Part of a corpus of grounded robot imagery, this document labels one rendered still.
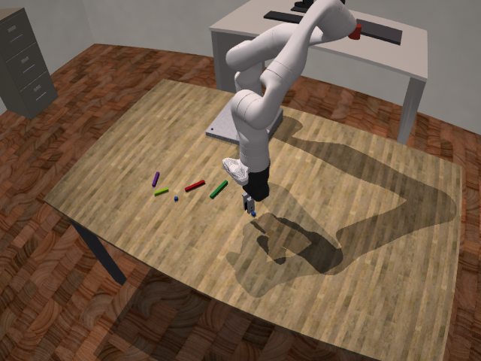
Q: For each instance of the purple rod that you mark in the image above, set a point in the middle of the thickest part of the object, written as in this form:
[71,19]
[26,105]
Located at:
[155,179]

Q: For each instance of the red rod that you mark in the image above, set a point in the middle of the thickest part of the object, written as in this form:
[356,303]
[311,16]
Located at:
[194,185]

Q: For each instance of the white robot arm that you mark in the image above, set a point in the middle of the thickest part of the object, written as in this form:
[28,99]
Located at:
[251,113]

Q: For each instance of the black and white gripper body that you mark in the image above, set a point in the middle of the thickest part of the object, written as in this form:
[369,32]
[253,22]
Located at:
[251,173]

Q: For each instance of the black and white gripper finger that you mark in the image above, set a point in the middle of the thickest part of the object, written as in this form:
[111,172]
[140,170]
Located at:
[250,205]
[245,196]

